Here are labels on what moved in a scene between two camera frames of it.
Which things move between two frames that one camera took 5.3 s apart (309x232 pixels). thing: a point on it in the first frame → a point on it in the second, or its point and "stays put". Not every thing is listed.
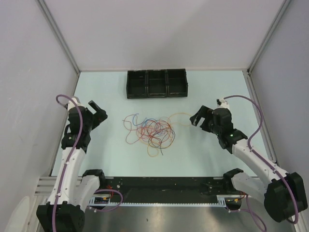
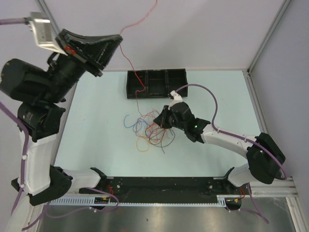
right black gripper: x=205 y=112 → x=161 y=119
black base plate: x=164 y=186 stays put
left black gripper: x=98 y=117 → x=99 y=49
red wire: x=147 y=134 → x=130 y=62
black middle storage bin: x=157 y=83 stays put
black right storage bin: x=176 y=82 stays put
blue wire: x=158 y=128 → x=139 y=129
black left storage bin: x=136 y=84 stays put
